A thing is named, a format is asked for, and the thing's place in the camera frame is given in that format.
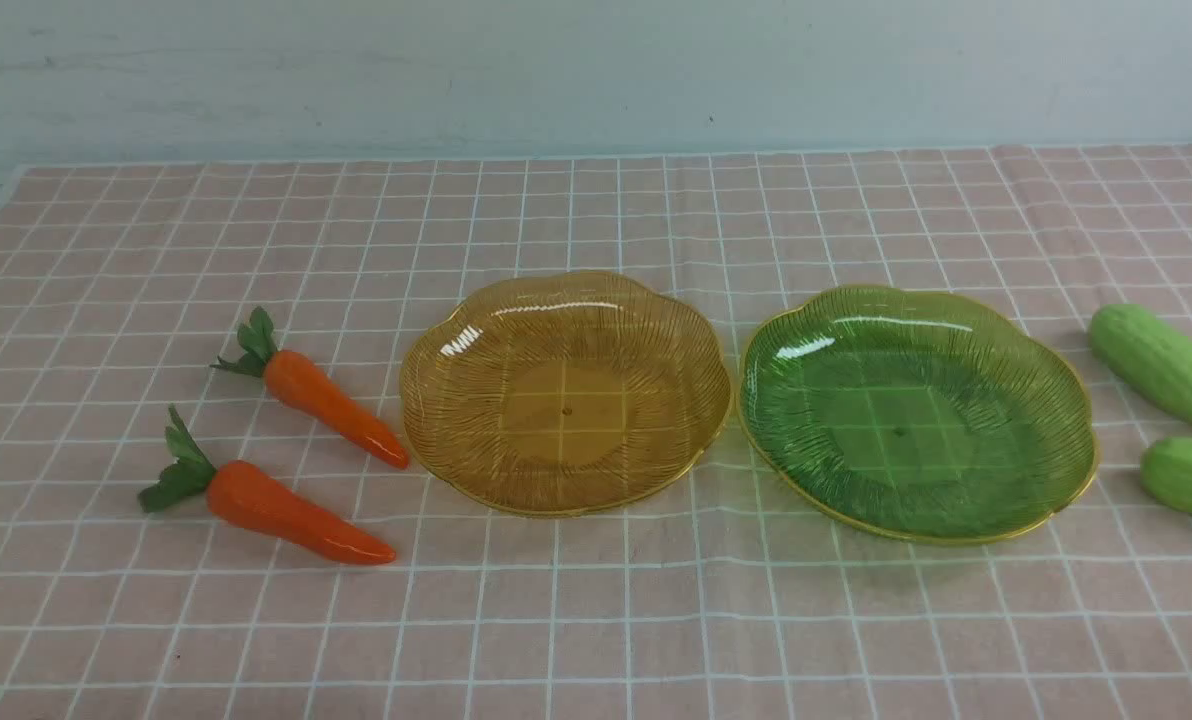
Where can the pink checkered tablecloth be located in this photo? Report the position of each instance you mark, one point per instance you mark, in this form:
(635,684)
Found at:
(724,597)

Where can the green plastic plate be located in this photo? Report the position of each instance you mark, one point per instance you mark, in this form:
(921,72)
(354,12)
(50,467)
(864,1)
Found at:
(918,416)

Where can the orange toy carrot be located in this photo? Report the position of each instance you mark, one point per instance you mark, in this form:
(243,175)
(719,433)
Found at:
(294,380)
(245,496)

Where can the amber plastic plate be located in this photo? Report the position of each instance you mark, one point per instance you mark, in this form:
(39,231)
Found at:
(555,396)

